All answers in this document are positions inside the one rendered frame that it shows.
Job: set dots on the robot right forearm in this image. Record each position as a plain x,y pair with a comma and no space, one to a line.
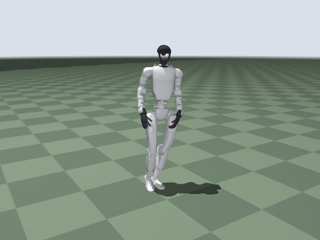
141,102

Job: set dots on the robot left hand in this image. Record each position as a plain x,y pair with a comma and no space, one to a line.
175,122

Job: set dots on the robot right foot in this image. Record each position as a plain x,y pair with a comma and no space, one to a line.
149,184

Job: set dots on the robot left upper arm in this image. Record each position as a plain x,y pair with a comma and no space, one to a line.
177,82

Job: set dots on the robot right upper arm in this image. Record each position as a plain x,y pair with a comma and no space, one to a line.
146,73

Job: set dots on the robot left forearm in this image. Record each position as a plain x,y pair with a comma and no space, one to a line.
178,103

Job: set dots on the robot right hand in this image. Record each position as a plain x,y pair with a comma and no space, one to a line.
144,119

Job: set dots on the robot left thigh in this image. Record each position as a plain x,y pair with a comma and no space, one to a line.
169,135

